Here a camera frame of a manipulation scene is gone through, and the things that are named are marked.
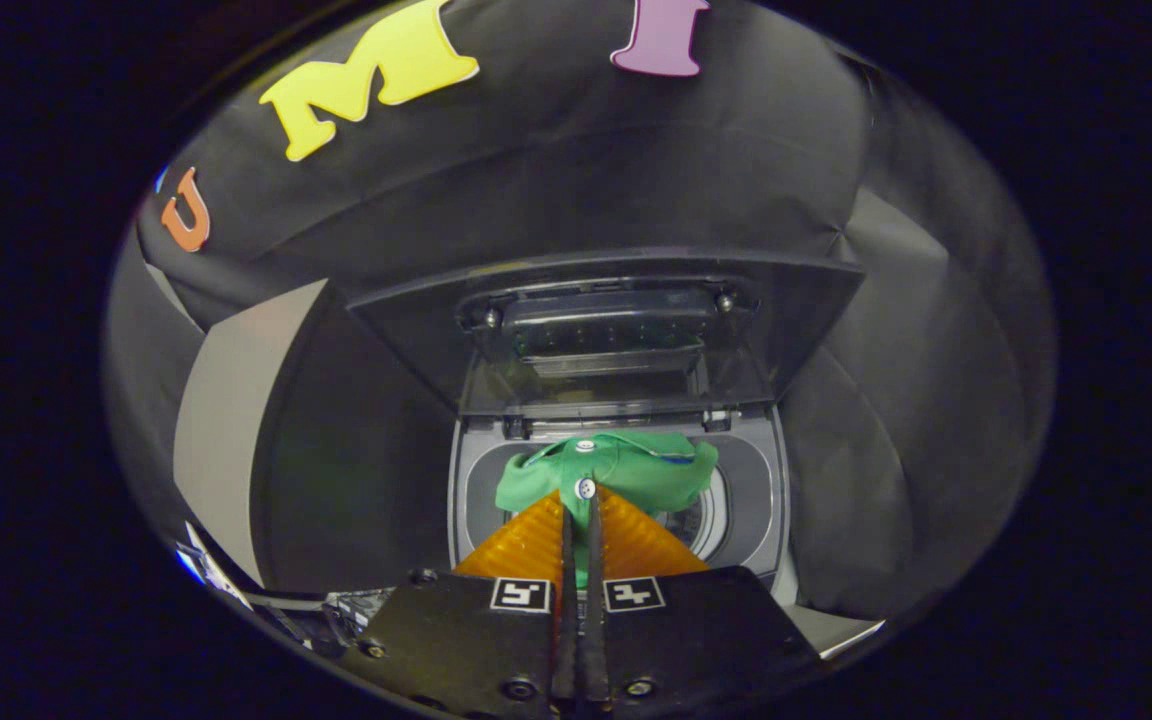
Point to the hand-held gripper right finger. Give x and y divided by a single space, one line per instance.
596 620

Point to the dark washing machine lid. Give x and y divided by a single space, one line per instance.
416 340

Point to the grey white cabinet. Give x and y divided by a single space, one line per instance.
226 420

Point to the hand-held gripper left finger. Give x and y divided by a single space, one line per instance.
566 620

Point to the black backdrop cloth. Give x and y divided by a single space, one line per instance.
586 170

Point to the green polo shirt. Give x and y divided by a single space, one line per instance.
626 470

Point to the blue white object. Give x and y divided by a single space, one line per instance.
198 565

